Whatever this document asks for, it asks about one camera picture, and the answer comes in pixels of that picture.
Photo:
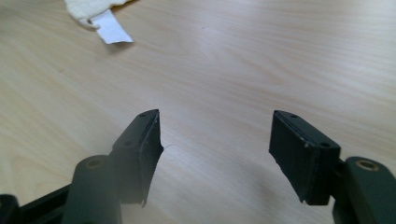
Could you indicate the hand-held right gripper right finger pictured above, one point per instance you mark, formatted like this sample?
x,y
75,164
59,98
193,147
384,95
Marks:
x,y
299,155

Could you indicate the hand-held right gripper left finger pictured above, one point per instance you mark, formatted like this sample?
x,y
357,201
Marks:
x,y
137,149

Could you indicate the white towel with label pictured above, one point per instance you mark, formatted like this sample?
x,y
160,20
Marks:
x,y
85,7

